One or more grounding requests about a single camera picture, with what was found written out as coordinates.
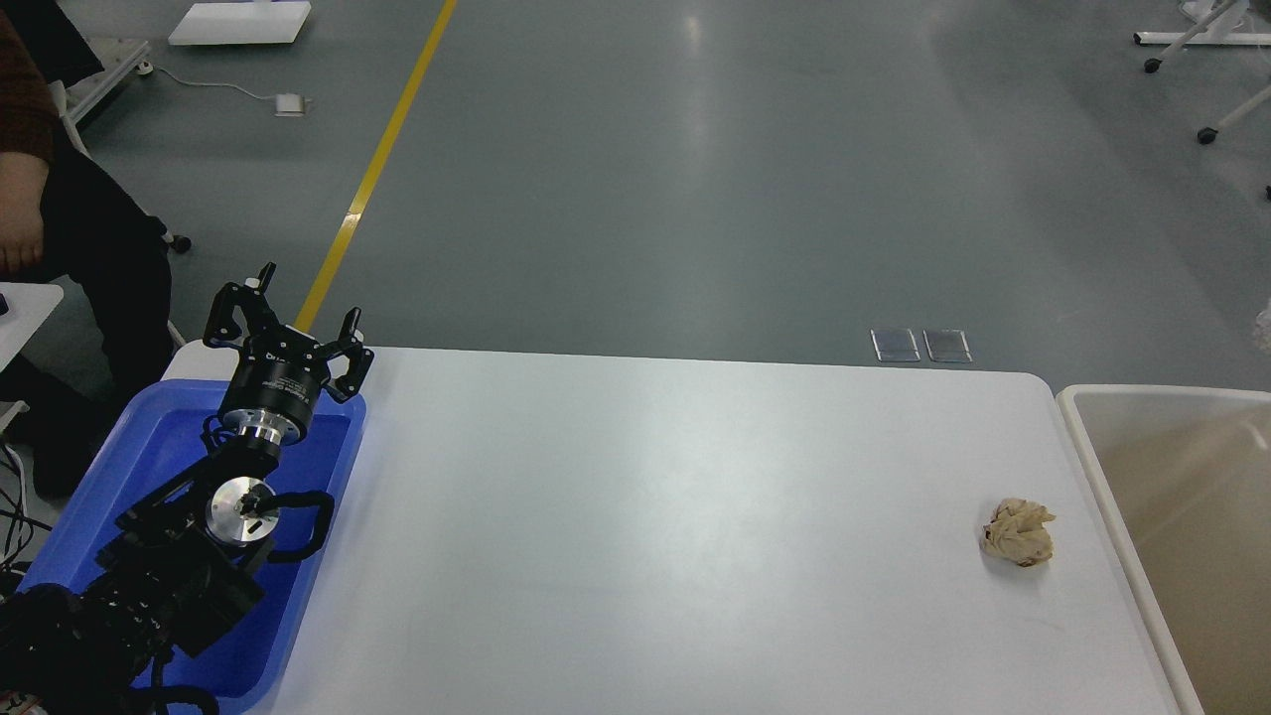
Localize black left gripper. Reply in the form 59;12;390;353
205;263;375;444

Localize aluminium foil sheet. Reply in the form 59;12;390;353
1252;305;1271;356

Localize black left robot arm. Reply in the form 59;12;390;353
3;263;375;714

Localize person's hand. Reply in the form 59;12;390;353
1;151;50;276

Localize seated person in black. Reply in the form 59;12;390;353
1;1;173;500

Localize white flat board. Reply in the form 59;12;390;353
168;1;313;47

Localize blue plastic tray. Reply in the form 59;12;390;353
3;378;366;714

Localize left floor metal plate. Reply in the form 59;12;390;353
871;329;921;363

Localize floor metal plate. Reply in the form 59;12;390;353
921;329;974;363
871;329;921;363

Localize right floor metal plate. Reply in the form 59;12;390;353
921;329;974;363

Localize crumpled brown paper ball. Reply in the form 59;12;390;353
980;498;1057;566

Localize beige plastic bin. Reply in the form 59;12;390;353
1057;384;1270;714

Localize white wheeled stand base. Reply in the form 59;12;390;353
1121;1;1268;210

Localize white power adapter with cable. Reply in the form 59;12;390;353
137;61;310;118

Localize grey metal frame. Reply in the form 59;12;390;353
50;38;151;155

